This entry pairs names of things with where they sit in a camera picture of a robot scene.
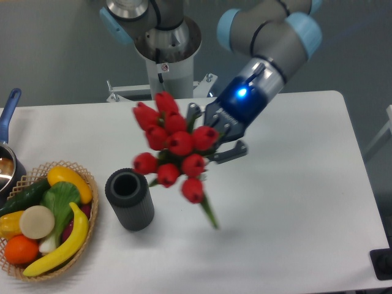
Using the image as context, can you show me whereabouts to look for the green bok choy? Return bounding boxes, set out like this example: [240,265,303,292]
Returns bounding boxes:
[39,181,80,255]

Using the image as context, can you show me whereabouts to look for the white frame at right edge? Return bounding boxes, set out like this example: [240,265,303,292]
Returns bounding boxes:
[363,105,391,163]

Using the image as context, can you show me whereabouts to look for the yellow banana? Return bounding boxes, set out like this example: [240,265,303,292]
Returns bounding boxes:
[23,202,89,277]

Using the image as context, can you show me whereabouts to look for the green cucumber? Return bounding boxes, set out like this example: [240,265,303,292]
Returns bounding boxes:
[1,178,50,216]

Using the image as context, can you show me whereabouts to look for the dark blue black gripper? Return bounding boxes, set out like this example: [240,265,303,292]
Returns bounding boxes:
[186,77,268,164]

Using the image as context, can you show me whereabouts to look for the beige round slice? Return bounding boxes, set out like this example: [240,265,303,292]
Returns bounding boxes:
[19,205,55,239]

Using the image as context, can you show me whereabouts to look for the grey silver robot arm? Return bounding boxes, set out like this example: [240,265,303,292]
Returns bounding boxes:
[99,1,322,163]

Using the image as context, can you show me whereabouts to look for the yellow lemon squash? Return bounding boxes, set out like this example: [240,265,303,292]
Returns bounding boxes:
[47,165,92,205]

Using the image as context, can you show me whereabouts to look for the woven wicker basket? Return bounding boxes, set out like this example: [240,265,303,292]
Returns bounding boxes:
[1,160,99,282]

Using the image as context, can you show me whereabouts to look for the yellow bell pepper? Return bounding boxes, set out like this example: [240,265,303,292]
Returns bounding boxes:
[1,211,24,239]

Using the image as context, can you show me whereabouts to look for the orange fruit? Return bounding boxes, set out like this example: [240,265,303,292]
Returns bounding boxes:
[4,235,39,265]

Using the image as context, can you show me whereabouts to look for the dark grey ribbed vase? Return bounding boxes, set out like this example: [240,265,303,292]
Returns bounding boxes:
[105,168,155,232]

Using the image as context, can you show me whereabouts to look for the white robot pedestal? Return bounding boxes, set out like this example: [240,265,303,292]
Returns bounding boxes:
[105,17,220,103]

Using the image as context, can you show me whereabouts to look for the blue handled saucepan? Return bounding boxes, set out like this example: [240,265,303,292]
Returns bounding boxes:
[1,88,26,207]

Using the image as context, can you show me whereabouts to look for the red tulip bouquet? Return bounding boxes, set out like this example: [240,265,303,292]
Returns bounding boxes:
[133,91,222,229]

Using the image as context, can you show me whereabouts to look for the purple red vegetable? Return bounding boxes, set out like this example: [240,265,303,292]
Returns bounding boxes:
[61,204,91,243]

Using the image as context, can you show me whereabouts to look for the black device at table edge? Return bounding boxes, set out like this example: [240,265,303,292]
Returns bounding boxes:
[369,248,391,281]

